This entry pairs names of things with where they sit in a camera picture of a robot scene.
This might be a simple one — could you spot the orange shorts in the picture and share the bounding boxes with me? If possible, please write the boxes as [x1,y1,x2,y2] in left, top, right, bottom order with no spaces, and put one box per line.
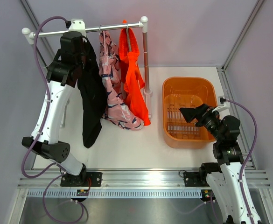
[119,29,151,126]

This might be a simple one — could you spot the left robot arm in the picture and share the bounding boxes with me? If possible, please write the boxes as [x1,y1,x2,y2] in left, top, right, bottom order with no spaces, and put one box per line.
[21,31,87,186]

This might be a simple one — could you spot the orange plastic basket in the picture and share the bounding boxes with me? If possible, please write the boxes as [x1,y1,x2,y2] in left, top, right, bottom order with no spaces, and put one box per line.
[162,77,217,149]

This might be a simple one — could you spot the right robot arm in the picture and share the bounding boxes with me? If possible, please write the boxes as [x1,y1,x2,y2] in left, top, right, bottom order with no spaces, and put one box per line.
[179,104,262,224]

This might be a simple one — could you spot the white silver clothes rack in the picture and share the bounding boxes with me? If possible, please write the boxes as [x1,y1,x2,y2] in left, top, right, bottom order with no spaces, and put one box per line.
[22,16,152,118]

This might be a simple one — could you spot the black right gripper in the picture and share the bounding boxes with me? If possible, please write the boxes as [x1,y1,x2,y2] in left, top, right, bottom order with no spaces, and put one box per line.
[180,103,224,142]

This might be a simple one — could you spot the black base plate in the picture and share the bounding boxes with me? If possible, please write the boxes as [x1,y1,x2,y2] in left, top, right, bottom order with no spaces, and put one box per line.
[178,170,208,187]
[60,172,102,187]

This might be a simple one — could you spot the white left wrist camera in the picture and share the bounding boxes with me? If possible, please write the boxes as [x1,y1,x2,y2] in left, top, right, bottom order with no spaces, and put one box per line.
[68,19,85,33]

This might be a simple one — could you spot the pink patterned shorts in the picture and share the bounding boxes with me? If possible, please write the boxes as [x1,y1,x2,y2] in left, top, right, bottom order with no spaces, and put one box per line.
[99,37,144,131]

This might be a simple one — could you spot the brown clothes hanger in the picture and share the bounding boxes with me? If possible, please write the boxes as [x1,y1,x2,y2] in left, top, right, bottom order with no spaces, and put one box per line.
[126,24,132,52]

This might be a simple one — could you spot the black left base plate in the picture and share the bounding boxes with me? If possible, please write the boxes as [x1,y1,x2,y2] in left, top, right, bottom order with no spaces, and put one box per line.
[60,172,102,187]

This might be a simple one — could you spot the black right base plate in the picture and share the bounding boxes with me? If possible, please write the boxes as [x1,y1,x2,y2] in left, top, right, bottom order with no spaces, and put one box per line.
[178,170,208,187]

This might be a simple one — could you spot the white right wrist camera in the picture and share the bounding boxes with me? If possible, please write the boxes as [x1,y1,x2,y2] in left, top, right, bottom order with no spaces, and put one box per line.
[212,96,230,113]

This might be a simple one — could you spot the white slotted cable duct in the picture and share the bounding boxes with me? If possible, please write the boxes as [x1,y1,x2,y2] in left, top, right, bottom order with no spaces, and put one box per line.
[28,189,203,198]

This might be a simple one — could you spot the pink clothes hanger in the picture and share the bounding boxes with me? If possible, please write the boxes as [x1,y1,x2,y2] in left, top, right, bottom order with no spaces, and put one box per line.
[99,30,111,61]

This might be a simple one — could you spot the aluminium cage frame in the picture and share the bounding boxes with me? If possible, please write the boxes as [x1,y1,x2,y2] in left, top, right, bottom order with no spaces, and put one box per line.
[19,0,273,224]

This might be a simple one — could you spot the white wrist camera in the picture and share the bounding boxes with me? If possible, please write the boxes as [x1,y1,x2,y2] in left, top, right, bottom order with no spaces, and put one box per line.
[212,96,230,113]
[68,19,85,33]

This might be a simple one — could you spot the black shorts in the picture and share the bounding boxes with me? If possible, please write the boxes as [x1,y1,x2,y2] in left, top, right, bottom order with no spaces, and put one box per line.
[77,40,107,148]

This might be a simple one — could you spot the aluminium mounting rail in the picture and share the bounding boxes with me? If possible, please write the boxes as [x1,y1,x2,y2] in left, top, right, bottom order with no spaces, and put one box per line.
[17,168,271,189]

